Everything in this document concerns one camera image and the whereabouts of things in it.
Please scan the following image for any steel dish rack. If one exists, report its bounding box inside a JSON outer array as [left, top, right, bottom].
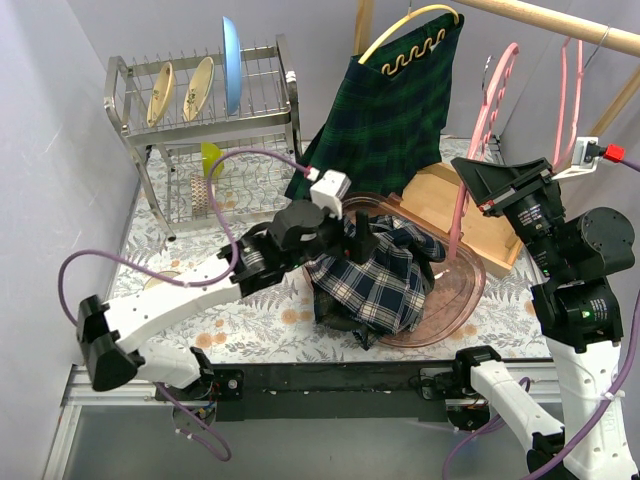
[[104, 34, 302, 241]]

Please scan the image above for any cream bowl dark rim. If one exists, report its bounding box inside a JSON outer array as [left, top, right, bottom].
[[143, 270, 180, 291]]

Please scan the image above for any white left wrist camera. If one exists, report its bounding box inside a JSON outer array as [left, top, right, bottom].
[[306, 167, 351, 220]]

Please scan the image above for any yellow-green bowl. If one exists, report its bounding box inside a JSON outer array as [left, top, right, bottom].
[[201, 142, 224, 178]]

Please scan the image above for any blue plate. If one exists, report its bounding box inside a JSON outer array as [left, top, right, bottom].
[[222, 16, 243, 115]]

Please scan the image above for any floral table mat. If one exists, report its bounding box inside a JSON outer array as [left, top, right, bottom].
[[107, 137, 556, 364]]

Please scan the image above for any purple cable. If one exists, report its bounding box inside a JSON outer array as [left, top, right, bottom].
[[442, 157, 640, 480], [58, 148, 314, 462]]

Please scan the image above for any yellow hanger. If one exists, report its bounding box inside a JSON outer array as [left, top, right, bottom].
[[357, 4, 463, 78]]

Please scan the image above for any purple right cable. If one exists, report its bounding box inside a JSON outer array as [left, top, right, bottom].
[[442, 157, 640, 480]]

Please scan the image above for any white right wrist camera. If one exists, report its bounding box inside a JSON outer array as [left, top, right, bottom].
[[552, 137, 626, 180]]

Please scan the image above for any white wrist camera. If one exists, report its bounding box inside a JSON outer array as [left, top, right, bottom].
[[306, 167, 351, 220], [552, 137, 626, 180]]

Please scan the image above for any cream plate left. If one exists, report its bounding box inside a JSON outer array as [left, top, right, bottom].
[[147, 61, 175, 128]]

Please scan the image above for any patterned cup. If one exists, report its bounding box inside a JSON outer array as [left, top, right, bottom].
[[190, 174, 215, 217]]

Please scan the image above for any navy cream plaid skirt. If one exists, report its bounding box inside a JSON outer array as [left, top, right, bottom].
[[305, 215, 446, 350]]

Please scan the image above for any cream plate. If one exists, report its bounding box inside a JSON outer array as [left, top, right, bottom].
[[147, 61, 175, 128], [183, 56, 215, 122]]

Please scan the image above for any green tartan skirt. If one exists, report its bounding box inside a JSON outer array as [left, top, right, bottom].
[[299, 13, 465, 197]]

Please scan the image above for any wooden clothes rack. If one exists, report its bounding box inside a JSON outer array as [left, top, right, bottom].
[[353, 0, 640, 271]]

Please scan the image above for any pink wavy hanger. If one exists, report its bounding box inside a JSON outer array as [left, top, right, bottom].
[[448, 42, 519, 259]]

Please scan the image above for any pink transparent tray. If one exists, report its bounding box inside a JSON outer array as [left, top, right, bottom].
[[344, 194, 486, 350]]

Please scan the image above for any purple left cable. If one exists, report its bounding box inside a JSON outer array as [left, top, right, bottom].
[[58, 148, 314, 462]]

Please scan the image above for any cream plate right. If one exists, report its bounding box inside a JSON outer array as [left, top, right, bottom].
[[183, 56, 215, 122]]

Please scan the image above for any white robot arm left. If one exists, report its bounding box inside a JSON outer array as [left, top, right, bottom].
[[76, 200, 379, 400]]

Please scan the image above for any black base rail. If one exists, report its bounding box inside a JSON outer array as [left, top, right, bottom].
[[154, 360, 536, 426]]

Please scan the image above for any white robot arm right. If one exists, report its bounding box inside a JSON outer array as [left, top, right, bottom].
[[452, 157, 639, 479]]

